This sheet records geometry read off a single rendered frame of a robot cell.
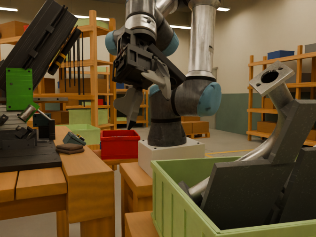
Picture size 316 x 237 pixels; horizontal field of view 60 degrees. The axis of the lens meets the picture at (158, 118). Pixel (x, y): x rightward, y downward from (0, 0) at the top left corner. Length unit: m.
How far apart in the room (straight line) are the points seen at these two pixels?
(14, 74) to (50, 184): 0.75
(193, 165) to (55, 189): 0.41
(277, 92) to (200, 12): 0.63
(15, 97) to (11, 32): 3.95
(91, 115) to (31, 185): 3.08
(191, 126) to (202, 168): 6.67
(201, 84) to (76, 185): 0.51
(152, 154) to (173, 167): 0.20
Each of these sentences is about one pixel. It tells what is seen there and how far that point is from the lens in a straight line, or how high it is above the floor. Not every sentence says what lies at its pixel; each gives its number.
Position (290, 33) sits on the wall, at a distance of 7.58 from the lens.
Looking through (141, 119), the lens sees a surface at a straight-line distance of 10.29.
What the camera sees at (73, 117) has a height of 0.84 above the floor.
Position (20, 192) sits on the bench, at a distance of 0.88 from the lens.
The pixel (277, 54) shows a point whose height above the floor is 2.09.
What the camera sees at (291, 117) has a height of 1.10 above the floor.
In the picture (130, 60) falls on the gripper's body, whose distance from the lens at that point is 0.56.
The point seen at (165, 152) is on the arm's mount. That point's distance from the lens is 0.96.
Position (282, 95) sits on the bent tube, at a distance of 0.46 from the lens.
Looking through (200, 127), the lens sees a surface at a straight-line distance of 7.63.
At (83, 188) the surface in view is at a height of 0.86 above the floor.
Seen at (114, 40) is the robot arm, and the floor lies 1.30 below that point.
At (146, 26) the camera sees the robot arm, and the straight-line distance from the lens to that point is 0.64.
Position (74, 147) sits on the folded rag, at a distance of 1.18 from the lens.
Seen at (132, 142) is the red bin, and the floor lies 0.89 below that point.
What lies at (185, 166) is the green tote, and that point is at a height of 0.94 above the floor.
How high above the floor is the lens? 1.13
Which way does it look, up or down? 4 degrees down
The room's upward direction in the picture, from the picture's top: straight up
